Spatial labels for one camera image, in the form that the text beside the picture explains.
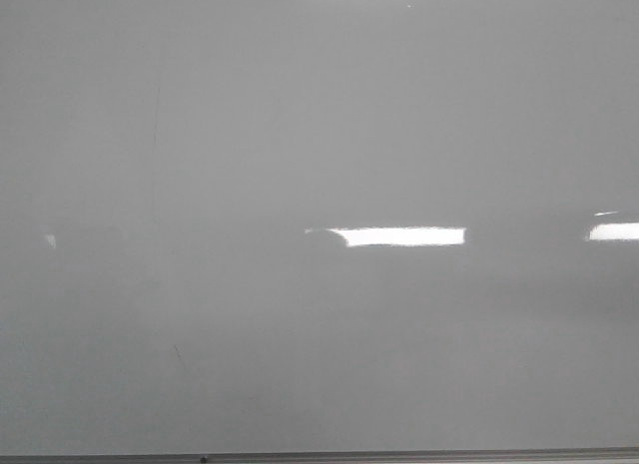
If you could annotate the white whiteboard with aluminium frame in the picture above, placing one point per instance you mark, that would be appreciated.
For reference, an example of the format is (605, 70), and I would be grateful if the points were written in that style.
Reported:
(318, 225)

